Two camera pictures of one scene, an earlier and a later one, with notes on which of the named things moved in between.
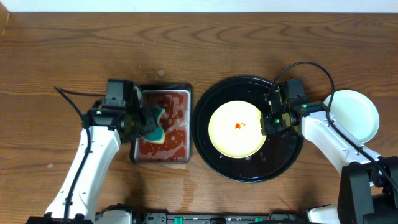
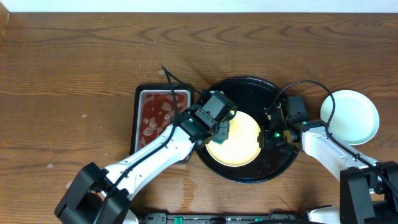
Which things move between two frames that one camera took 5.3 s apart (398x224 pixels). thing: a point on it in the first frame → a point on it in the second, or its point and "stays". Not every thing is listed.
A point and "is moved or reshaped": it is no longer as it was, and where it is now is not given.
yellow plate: x=235 y=129 is moved or reshaped
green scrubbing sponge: x=158 y=135 → x=218 y=141
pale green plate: x=355 y=112 stays
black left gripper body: x=148 y=120 → x=221 y=134
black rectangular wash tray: x=176 y=121 stays
